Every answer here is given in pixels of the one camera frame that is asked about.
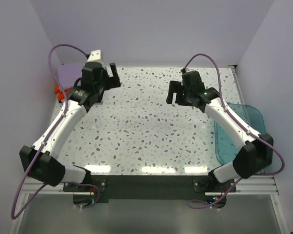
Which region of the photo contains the lilac polo shirt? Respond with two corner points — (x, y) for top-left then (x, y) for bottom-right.
(57, 63), (84, 90)

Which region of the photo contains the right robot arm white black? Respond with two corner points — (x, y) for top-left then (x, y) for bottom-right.
(166, 71), (273, 192)

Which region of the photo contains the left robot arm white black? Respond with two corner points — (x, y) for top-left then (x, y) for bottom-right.
(20, 61), (121, 191)

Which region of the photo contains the folded orange t shirt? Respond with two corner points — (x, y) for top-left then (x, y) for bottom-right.
(54, 84), (72, 103)

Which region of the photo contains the teal plastic basket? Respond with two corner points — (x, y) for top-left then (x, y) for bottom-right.
(214, 102), (266, 165)

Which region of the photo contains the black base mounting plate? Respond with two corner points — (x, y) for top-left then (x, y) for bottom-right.
(63, 175), (236, 206)

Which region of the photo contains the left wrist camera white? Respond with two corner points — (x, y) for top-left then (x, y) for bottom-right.
(87, 50), (103, 64)

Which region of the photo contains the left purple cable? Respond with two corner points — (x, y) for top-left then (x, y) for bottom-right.
(10, 43), (101, 220)

